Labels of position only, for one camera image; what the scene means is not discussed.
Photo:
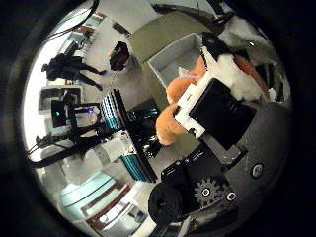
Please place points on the orange teddy bear white hat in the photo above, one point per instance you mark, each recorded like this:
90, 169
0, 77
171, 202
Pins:
168, 126

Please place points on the grey plastic container bin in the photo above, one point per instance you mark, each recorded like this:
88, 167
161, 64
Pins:
171, 61

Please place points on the olive green table cloth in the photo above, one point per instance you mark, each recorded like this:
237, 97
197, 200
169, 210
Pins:
158, 33

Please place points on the black bag on floor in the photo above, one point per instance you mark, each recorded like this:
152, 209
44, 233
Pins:
120, 56

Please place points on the standing person in dark clothes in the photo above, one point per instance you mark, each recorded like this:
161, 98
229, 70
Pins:
67, 69

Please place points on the black computer monitor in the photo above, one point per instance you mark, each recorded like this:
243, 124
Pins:
59, 113

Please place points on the white framed dark panel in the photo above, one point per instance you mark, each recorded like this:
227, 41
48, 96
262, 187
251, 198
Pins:
49, 95

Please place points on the black metal frame stand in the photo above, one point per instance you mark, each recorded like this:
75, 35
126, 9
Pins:
131, 125

